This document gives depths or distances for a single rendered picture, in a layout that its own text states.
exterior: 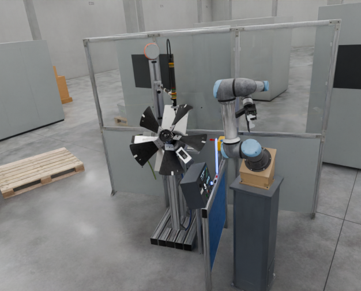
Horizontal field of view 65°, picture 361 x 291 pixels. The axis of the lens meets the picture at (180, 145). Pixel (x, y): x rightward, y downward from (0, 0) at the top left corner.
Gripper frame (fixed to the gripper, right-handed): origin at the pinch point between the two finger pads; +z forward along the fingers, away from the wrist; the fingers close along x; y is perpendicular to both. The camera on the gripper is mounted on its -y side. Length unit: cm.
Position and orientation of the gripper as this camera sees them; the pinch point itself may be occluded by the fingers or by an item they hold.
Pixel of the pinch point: (248, 127)
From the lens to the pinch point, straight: 213.8
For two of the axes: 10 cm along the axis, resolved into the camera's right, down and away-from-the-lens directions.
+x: 1.9, 4.9, 8.5
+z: 0.1, 8.6, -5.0
